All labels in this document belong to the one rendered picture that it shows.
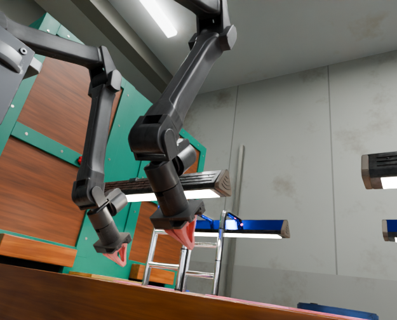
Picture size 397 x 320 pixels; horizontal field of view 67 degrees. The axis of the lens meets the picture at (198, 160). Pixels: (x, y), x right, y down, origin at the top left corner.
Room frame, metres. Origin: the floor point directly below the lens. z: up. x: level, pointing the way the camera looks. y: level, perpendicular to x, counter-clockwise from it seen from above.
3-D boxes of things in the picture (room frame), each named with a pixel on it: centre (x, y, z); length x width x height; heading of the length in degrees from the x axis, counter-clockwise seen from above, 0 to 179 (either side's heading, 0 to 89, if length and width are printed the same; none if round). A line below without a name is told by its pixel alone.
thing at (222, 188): (1.00, 0.16, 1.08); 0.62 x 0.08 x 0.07; 54
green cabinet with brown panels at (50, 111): (1.69, 0.57, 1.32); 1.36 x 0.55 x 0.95; 144
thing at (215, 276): (1.38, -0.13, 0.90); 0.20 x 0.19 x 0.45; 54
